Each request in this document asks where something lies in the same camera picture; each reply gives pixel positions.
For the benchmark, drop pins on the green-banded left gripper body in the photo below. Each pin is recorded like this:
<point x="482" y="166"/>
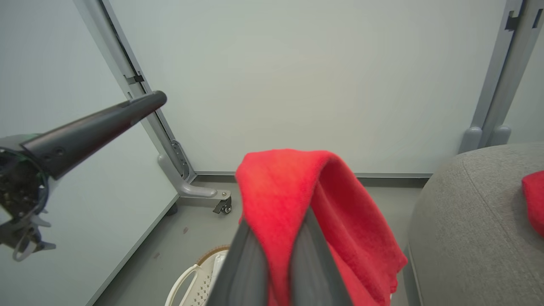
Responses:
<point x="19" y="187"/>

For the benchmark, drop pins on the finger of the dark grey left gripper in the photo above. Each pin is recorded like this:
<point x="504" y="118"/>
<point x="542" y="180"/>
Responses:
<point x="93" y="127"/>

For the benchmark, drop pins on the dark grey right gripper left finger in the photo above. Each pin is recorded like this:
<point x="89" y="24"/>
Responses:
<point x="244" y="272"/>

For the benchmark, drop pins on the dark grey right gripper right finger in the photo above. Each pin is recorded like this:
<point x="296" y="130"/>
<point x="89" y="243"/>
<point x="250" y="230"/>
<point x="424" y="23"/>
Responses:
<point x="316" y="267"/>

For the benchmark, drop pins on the red fleece cloth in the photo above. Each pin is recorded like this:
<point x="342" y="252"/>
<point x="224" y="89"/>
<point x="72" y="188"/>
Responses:
<point x="289" y="191"/>

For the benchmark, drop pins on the red garment with white stripes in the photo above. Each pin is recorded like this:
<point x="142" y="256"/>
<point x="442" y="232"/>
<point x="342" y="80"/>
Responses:
<point x="534" y="199"/>

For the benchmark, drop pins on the grey fabric sofa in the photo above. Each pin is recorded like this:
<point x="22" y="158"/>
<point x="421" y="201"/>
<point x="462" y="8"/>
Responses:
<point x="471" y="229"/>

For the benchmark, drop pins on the woven-rim white laundry basket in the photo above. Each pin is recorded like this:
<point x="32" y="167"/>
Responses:
<point x="199" y="284"/>

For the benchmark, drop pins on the black caster wheel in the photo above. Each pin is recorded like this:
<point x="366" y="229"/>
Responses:
<point x="224" y="206"/>

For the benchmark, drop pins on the grey curved partition foot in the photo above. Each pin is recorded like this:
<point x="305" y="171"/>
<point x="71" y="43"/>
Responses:
<point x="191" y="187"/>

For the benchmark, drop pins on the black post clip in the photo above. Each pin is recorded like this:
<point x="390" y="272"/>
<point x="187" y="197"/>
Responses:
<point x="135" y="79"/>

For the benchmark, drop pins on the grey partition post with bracket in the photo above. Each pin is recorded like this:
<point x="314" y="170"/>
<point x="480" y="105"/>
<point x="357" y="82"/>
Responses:
<point x="127" y="68"/>

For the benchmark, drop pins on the grey rounded post foot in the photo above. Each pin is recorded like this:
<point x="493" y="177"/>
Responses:
<point x="471" y="140"/>
<point x="500" y="136"/>

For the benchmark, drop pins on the grey double partition post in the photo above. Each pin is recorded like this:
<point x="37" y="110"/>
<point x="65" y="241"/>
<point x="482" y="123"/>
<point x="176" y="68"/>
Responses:
<point x="505" y="63"/>

